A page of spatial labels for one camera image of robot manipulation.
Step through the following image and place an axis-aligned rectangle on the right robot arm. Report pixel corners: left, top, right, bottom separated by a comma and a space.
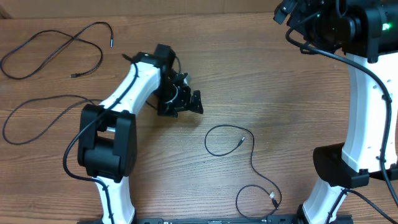
274, 0, 397, 223

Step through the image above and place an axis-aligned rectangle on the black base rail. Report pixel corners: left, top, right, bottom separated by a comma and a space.
77, 213, 354, 224

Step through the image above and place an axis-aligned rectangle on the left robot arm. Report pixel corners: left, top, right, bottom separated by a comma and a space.
77, 44, 203, 223

